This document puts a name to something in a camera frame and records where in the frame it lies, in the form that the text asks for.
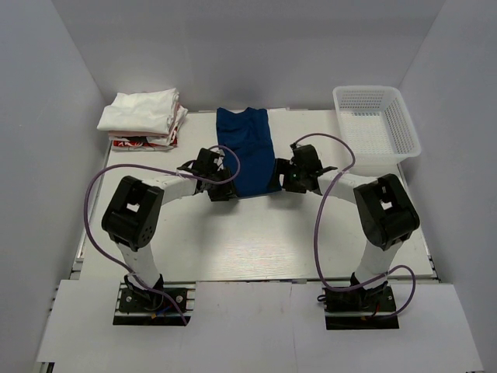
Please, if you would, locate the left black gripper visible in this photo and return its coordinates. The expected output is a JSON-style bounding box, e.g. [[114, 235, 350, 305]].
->
[[207, 166, 239, 201]]

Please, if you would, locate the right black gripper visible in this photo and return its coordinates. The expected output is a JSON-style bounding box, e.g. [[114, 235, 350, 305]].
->
[[267, 159, 307, 193]]

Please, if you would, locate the blue polo t-shirt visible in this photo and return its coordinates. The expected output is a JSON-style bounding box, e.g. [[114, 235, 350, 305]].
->
[[216, 107, 281, 198]]

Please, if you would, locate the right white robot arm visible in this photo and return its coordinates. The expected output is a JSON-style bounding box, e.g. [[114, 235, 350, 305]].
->
[[274, 144, 420, 310]]

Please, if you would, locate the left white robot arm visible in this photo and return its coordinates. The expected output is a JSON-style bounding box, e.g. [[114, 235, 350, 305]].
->
[[102, 145, 241, 310]]

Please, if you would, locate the red white folded t-shirt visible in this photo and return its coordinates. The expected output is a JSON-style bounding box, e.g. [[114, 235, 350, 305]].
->
[[108, 105, 188, 151]]

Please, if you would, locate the white plastic mesh basket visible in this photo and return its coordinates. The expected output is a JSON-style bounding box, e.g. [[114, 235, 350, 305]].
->
[[332, 85, 421, 167]]

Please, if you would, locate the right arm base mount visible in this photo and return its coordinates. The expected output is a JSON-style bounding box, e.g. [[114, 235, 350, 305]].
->
[[317, 283, 399, 331]]

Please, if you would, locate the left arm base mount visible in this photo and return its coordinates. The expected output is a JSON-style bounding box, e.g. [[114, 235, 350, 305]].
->
[[113, 282, 196, 326]]

